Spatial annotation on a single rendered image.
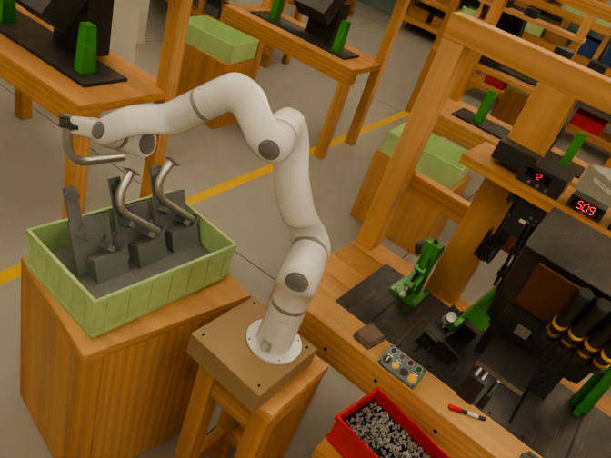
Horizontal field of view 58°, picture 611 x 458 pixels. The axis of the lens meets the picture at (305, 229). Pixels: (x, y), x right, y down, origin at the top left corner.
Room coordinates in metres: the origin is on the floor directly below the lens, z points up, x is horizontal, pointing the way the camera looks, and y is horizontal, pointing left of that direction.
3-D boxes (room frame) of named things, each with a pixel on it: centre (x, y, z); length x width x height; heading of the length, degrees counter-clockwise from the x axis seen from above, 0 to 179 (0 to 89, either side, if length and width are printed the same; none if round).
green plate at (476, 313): (1.59, -0.69, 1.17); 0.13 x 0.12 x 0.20; 63
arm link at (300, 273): (1.28, -0.03, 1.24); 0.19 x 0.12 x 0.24; 177
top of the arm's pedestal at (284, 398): (1.32, -0.03, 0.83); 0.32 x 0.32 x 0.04; 63
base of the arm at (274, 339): (1.32, -0.03, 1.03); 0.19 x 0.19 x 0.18
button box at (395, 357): (1.43, -0.48, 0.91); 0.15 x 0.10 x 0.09; 63
